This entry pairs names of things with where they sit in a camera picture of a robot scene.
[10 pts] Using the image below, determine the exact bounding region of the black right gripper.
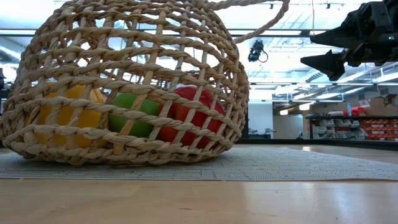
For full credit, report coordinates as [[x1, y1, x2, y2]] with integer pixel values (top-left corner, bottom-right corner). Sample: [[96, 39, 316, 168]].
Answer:
[[300, 0, 398, 81]]

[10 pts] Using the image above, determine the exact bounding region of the red apple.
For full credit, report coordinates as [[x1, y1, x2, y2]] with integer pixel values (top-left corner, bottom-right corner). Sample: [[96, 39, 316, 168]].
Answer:
[[157, 85, 225, 149]]

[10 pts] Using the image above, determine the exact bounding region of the green apple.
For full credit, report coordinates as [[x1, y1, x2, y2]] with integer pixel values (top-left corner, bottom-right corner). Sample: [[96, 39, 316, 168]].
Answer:
[[108, 92, 161, 139]]

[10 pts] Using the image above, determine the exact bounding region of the yellow lemon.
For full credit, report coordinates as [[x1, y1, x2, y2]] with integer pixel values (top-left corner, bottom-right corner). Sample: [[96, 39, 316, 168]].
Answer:
[[32, 83, 106, 149]]

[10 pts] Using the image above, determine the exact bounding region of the woven wicker basket with handles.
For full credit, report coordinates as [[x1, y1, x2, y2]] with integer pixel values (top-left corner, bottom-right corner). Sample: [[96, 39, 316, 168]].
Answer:
[[0, 0, 290, 166]]

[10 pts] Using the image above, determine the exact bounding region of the red container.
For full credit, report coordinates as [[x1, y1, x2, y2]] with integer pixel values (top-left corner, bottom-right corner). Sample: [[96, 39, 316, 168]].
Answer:
[[343, 106, 366, 116]]

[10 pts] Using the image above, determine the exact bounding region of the cardboard box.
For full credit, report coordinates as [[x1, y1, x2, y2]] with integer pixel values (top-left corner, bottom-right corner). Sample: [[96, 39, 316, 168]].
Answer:
[[369, 95, 398, 116]]

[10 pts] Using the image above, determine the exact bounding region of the shelf with storage bins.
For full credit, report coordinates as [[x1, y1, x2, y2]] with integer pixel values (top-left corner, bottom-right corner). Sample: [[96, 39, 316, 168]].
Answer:
[[306, 114, 398, 141]]

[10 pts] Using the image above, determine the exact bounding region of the grey woven table mat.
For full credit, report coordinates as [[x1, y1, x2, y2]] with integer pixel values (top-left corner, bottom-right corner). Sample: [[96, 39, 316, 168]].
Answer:
[[0, 146, 398, 181]]

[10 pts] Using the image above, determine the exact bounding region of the black ceiling mounted camera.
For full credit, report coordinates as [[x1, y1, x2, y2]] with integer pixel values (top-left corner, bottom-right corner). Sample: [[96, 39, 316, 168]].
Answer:
[[248, 39, 269, 63]]

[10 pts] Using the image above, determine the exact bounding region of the black aluminium table frame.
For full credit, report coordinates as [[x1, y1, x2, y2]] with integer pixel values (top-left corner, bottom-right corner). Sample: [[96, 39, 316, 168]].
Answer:
[[234, 138, 398, 152]]

